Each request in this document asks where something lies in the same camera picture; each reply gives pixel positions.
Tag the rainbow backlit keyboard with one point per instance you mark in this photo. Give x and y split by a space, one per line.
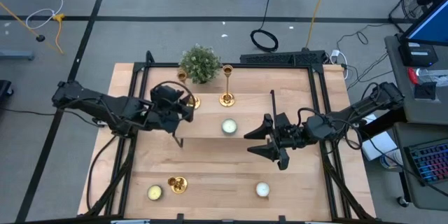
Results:
432 162

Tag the black wheeled base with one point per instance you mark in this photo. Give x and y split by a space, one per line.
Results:
5 87

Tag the green potted plant black pot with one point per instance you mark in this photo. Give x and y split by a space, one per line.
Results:
200 63

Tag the black desktop box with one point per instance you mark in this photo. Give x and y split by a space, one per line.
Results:
418 57

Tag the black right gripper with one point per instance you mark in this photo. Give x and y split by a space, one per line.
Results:
290 134

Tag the short gold candle holder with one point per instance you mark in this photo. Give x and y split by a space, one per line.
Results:
179 185

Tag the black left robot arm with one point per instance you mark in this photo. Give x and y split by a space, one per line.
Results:
105 106

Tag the silver aluminium bar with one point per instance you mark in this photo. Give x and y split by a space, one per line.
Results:
318 222
131 222

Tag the tall gold candle holder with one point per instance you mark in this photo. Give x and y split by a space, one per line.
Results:
182 75
227 99

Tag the grey metal floor base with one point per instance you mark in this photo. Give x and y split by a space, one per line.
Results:
15 55

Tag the black keyboard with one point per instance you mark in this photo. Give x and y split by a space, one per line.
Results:
280 57

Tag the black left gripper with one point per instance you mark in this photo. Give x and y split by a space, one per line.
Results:
164 112

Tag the wooden shelf black metal frame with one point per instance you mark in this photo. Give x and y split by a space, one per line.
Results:
245 112

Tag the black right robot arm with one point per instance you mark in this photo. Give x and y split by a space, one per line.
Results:
367 106

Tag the computer monitor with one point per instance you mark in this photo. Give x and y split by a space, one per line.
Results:
434 24

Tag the black aluminium table frame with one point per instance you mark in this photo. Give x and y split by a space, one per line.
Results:
140 66

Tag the white flat box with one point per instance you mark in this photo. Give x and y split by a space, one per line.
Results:
383 145

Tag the white power adapter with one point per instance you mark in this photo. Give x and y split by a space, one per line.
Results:
335 55

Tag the small black box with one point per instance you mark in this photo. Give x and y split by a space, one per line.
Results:
425 91

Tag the black round floor weight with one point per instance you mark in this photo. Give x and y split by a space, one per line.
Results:
40 38

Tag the grey keyboard desk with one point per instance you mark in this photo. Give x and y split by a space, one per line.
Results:
420 196

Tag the black table clamp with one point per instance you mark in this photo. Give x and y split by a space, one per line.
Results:
180 217
281 218

